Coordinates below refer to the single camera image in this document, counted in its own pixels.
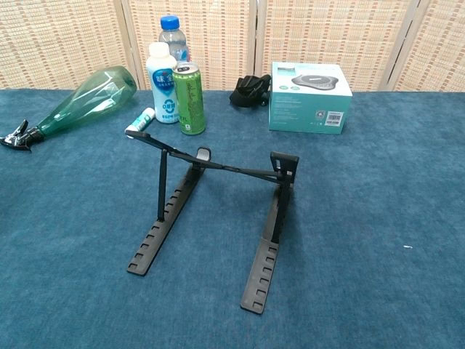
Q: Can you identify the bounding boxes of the black folding laptop stand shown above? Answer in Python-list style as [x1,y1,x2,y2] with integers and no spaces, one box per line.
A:
[124,129,300,314]

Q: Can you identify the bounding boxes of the green drink can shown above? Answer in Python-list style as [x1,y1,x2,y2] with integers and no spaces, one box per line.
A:
[171,61,207,136]

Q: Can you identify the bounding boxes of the teal product box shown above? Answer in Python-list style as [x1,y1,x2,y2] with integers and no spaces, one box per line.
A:
[267,61,354,135]

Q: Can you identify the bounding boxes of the small white green tube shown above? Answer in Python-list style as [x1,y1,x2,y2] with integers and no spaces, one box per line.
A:
[124,107,156,135]

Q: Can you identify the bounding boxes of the white yogurt drink bottle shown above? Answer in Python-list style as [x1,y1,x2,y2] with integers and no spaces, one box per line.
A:
[145,41,181,125]

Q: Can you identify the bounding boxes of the blue felt table cover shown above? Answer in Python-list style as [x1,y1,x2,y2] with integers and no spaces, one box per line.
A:
[0,88,465,349]

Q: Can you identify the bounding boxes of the clear water bottle blue cap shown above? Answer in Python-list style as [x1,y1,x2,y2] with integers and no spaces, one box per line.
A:
[158,15,191,63]

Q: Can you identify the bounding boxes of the green plastic spray bottle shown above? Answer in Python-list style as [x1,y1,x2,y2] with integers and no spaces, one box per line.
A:
[0,65,138,153]

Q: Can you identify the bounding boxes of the woven bamboo folding screen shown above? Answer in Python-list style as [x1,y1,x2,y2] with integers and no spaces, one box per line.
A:
[0,0,465,92]

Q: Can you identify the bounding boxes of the black strap bundle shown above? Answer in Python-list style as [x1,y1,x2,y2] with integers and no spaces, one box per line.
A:
[229,73,272,109]

